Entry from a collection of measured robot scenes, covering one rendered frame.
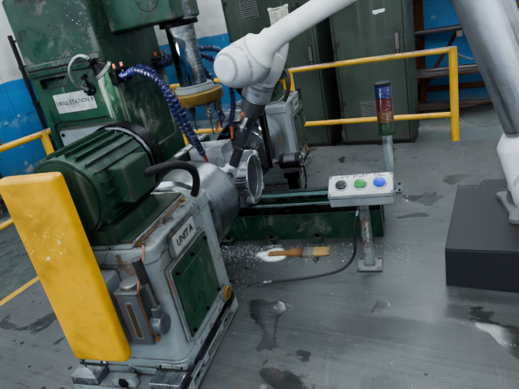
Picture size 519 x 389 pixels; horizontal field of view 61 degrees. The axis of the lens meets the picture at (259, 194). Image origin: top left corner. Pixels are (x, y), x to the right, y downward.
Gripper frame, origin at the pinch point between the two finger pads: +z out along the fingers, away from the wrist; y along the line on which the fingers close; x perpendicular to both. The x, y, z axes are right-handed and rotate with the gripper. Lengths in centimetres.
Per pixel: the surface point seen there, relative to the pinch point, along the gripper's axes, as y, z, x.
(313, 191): -12.2, 6.4, 27.9
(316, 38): -328, 6, -26
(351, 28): -321, -15, 2
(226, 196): 23.4, 1.2, 5.6
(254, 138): -26.8, 2.8, -0.9
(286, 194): -10.5, 11.3, 19.4
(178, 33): -1.7, -29.9, -29.4
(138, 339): 71, 11, 7
